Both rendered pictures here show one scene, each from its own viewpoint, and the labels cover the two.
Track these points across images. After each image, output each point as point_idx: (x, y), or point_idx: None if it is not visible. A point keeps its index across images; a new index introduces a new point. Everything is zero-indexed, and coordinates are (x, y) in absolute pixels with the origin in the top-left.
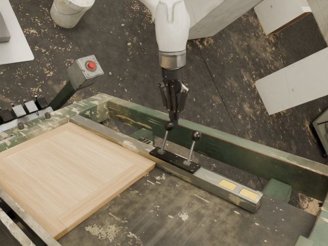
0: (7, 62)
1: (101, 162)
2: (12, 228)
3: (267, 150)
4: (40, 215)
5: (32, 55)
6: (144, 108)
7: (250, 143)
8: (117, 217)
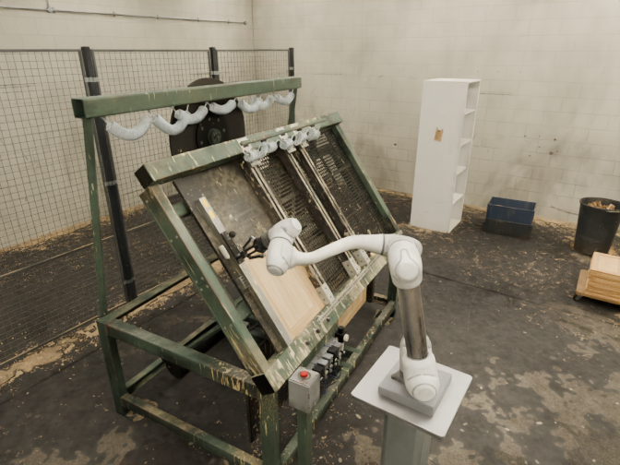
0: (363, 379)
1: (266, 274)
2: None
3: (177, 222)
4: None
5: (353, 395)
6: (242, 329)
7: (184, 234)
8: (256, 232)
